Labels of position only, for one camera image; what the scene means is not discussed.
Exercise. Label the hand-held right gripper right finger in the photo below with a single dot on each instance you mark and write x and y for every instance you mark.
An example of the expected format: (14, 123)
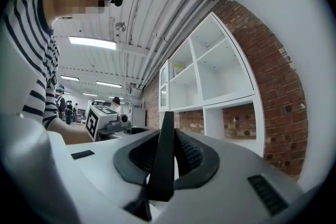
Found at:
(231, 178)

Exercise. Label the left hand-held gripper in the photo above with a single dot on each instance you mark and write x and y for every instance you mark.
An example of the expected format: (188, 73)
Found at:
(92, 126)

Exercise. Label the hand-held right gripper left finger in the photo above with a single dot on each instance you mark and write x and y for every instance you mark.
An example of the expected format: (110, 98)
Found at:
(105, 165)

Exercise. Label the black picture frame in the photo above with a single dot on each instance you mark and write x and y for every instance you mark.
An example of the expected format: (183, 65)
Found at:
(164, 152)

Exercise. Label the grey metal cabinet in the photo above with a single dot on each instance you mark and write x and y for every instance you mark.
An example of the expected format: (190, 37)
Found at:
(138, 118)

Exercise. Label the white glass door cabinet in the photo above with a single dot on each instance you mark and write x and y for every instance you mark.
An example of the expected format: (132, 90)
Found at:
(163, 91)

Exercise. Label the yellow green paper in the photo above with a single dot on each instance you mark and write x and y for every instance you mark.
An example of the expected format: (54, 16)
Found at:
(179, 65)

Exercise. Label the large ceiling light panel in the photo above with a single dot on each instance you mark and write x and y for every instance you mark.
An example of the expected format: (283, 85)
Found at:
(92, 42)

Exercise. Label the white upper shelf unit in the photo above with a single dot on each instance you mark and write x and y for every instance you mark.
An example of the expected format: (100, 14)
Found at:
(220, 73)

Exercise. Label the metal ceiling fixture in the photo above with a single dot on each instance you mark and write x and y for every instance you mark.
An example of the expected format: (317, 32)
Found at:
(120, 26)

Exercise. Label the white ceiling pipe bundle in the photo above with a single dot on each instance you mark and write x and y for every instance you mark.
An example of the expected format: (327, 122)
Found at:
(173, 29)

